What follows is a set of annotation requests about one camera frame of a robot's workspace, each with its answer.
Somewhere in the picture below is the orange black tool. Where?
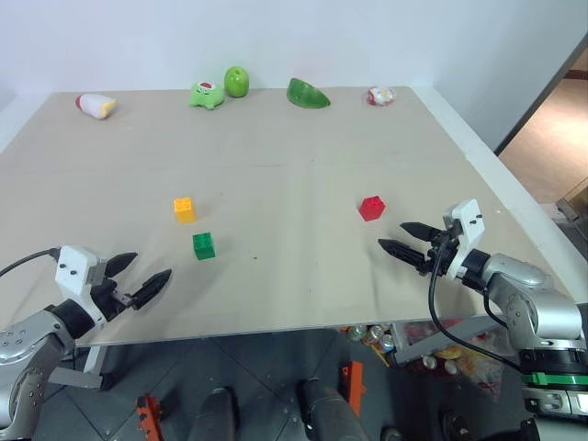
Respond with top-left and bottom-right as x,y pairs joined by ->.
135,392 -> 164,441
339,360 -> 368,418

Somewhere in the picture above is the green apple toy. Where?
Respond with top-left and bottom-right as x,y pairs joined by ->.
223,65 -> 251,98

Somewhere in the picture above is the green monster plush toy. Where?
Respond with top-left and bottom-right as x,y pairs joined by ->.
189,80 -> 226,111

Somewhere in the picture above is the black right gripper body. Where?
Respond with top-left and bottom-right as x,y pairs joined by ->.
427,218 -> 461,275

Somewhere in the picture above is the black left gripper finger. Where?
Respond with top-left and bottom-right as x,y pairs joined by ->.
130,268 -> 174,311
104,251 -> 140,279

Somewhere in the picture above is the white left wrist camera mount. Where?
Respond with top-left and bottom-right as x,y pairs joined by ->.
54,245 -> 107,323

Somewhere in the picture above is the clear bin of toys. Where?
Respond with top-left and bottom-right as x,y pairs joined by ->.
390,315 -> 523,406

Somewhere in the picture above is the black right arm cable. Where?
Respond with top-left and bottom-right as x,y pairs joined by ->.
428,232 -> 524,374

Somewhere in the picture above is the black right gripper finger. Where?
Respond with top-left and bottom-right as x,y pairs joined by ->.
400,221 -> 447,243
377,238 -> 433,277

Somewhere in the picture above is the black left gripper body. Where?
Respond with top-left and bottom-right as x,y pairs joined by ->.
88,260 -> 135,322

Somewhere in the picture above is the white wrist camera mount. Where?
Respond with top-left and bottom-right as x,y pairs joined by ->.
442,198 -> 486,280
54,245 -> 107,323

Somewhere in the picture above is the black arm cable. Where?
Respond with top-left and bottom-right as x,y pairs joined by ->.
428,232 -> 524,374
0,248 -> 62,277

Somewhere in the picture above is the yellow toy brick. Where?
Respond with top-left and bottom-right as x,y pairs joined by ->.
173,196 -> 196,225

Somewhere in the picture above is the red white wrapped toy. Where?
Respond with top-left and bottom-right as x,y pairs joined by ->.
366,85 -> 397,107

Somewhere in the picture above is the green melon slice toy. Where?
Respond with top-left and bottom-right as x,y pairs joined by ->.
286,76 -> 333,111

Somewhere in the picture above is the grey table leg bracket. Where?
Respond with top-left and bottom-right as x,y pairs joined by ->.
48,345 -> 107,390

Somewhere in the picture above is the white and red toy bottle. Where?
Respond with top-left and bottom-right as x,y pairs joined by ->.
74,93 -> 118,120

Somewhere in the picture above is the green toy brick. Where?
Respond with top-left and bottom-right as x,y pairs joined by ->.
191,232 -> 217,262

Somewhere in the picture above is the red toy brick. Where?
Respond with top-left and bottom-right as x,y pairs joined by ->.
357,195 -> 387,222

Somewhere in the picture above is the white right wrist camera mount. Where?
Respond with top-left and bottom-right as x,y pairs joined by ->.
442,198 -> 486,280

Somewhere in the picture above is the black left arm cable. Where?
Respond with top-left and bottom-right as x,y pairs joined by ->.
0,248 -> 62,277

